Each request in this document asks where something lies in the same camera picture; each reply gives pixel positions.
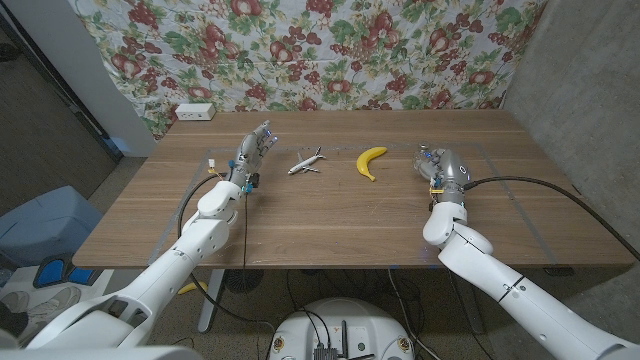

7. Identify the clear glass salt shaker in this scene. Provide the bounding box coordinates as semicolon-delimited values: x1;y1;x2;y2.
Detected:
412;143;436;176

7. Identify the white table leg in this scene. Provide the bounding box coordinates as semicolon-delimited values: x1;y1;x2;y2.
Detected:
197;268;226;334

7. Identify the blue and black foot pedal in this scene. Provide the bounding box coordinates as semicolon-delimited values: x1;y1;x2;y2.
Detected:
32;253;104;290

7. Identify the round black floor fan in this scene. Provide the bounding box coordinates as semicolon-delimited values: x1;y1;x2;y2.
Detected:
223;268;265;295

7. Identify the grey floor cable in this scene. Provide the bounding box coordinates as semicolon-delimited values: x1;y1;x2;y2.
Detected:
387;267;444;360

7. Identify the yellow toy banana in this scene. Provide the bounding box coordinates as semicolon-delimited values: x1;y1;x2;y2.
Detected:
356;146;389;183

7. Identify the blue-grey plastic bin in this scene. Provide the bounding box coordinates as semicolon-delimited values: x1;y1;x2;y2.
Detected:
0;185;104;269

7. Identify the white sneaker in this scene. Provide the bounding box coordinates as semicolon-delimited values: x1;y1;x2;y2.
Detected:
22;285;82;326

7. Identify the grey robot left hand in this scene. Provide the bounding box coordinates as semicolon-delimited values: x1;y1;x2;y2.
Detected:
228;119;279;194

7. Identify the white toy airplane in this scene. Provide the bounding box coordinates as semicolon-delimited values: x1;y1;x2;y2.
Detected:
287;146;328;176

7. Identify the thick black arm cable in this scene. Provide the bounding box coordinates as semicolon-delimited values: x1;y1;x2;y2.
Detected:
177;172;276;331
462;175;640;261

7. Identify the thin black left wrist cable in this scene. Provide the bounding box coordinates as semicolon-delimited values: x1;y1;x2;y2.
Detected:
242;193;250;271

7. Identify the yellow object on floor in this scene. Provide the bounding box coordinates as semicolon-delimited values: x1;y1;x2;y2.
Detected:
177;280;209;296

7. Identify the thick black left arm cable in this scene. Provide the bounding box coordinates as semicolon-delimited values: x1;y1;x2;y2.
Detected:
177;172;276;331

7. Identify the white robot torso base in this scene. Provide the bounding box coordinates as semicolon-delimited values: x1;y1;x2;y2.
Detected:
268;297;415;360

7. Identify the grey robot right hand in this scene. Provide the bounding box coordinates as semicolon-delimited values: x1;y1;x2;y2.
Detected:
413;145;472;205

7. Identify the white power outlet strip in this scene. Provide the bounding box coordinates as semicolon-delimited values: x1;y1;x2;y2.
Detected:
174;102;217;122

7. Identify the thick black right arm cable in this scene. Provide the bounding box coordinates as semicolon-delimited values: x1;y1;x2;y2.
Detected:
462;175;640;261

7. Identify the floral fruit print backdrop cloth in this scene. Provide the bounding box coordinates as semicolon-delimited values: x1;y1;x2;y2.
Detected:
69;0;549;141

